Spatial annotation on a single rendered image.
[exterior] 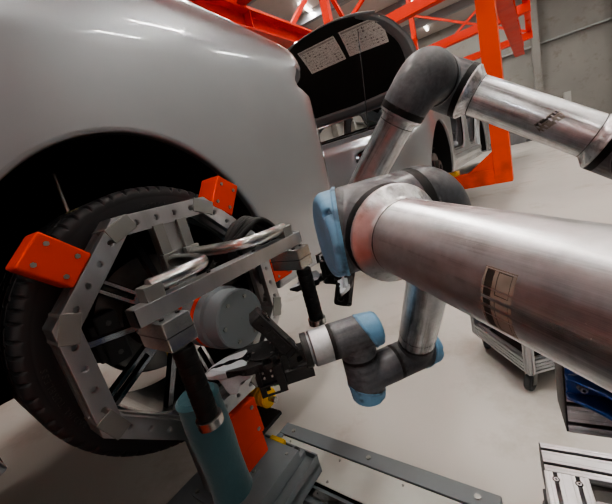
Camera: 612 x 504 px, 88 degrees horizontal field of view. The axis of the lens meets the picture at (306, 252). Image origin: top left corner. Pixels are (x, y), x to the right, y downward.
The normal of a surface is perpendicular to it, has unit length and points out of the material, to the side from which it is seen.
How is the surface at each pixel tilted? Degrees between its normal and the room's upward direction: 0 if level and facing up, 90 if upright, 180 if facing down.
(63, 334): 90
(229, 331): 90
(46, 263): 90
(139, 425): 90
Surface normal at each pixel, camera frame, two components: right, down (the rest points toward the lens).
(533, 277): -0.89, -0.27
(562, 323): -0.95, 0.12
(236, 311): 0.79, -0.07
